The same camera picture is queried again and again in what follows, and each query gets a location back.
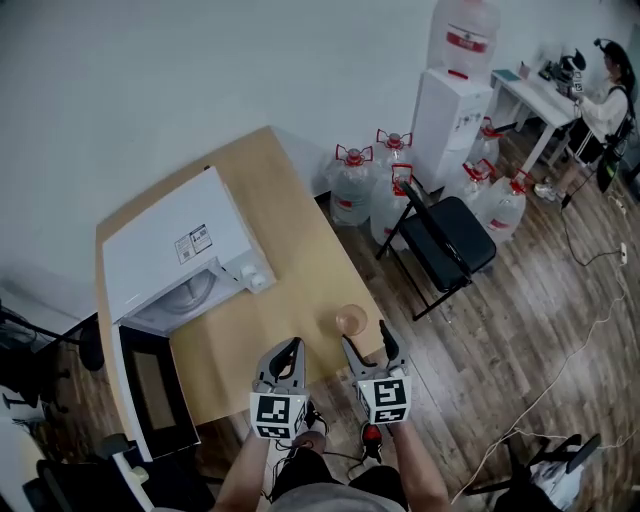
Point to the white microwave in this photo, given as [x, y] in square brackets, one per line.
[165, 235]

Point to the person's black shorts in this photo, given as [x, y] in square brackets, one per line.
[305, 470]

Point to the person's left shoe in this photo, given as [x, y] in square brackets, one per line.
[315, 417]

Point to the person's grey shirt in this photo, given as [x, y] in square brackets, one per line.
[335, 500]

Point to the person's right forearm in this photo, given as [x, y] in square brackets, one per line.
[417, 465]

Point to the large water jug red label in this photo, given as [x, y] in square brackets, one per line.
[465, 25]

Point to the person's left leg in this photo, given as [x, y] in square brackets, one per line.
[310, 441]

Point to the white water dispenser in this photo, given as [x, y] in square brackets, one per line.
[445, 125]

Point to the green book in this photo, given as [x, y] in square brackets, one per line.
[507, 75]

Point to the white table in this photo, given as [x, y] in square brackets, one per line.
[540, 100]

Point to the person's shoe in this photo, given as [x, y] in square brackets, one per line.
[315, 417]
[372, 440]

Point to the dark bag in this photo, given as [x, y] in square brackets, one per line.
[607, 170]

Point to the person's right shoe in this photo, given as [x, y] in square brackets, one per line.
[372, 440]

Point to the white power strip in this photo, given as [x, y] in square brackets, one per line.
[624, 252]

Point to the white bag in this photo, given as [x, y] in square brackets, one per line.
[555, 480]

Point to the person's left forearm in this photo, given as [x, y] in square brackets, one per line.
[245, 475]

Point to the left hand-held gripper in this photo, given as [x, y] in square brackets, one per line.
[272, 412]

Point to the small pink container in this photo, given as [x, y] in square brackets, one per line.
[524, 71]

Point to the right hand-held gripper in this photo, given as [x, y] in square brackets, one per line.
[387, 397]

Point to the group of clear water bottles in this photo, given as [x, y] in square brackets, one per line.
[350, 195]

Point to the black folding chair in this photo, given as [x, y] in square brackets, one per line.
[445, 240]

